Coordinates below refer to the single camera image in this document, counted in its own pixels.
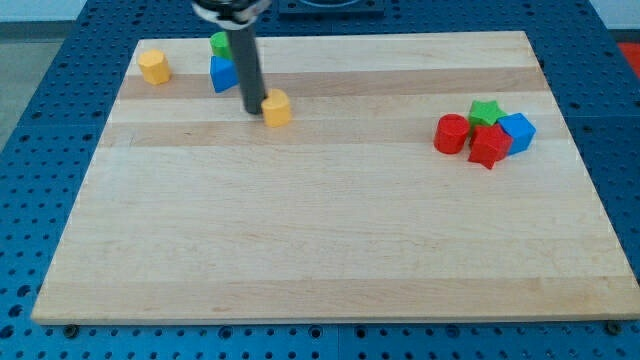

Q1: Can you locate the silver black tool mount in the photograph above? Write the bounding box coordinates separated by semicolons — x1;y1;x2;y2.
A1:
191;0;272;24

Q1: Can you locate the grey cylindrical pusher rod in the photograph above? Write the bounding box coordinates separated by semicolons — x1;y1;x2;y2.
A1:
227;25;267;115

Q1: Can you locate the blue triangle block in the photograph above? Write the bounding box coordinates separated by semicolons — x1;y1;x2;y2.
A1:
210;56;239;93

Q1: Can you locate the yellow hexagon block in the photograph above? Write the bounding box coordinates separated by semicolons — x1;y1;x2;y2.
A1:
138;49;171;85

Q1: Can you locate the green round block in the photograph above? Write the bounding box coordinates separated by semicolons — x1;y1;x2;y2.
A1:
209;31;233;60

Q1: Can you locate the yellow rounded block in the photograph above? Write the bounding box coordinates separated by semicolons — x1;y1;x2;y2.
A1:
261;89;292;128

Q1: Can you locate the light wooden board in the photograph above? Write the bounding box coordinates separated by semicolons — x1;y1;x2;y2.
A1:
32;31;639;325

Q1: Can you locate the red cylinder block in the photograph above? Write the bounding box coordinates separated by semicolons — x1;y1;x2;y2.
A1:
434;114;471;155

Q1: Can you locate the green star block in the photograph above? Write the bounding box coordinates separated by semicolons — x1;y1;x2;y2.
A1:
468;100;507;127

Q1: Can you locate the red star block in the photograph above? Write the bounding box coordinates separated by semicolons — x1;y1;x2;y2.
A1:
468;124;513;170

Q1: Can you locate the blue cube block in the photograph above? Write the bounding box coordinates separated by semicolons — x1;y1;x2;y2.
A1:
498;113;536;155

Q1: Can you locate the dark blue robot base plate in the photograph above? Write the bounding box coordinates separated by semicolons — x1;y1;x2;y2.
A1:
274;0;386;16

